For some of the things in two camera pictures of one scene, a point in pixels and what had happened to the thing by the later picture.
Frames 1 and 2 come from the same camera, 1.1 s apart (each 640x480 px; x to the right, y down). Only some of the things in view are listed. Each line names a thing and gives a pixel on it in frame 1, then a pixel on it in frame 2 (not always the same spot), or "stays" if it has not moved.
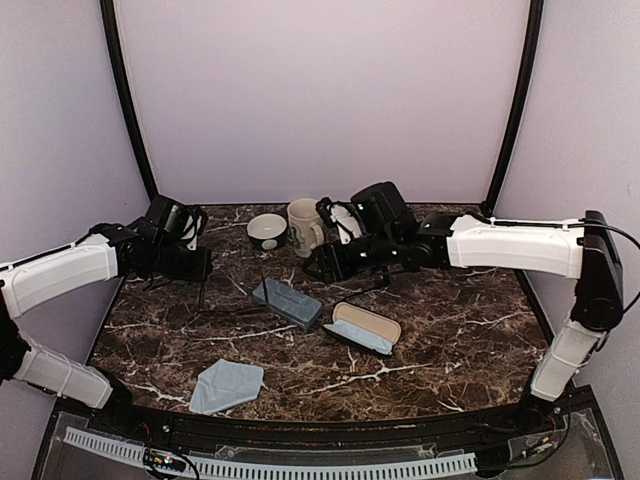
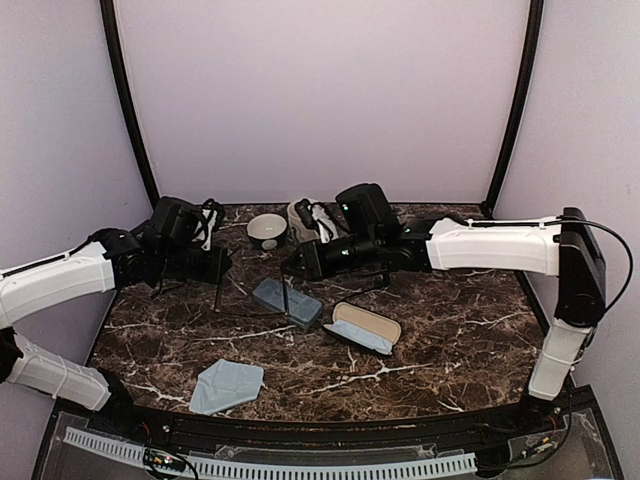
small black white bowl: [267, 231] stays
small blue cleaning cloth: [360, 336] stays
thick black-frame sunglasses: [262, 309] to [285, 294]
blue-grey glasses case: [289, 303] stays
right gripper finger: [317, 270] to [296, 264]
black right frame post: [520, 109] stays
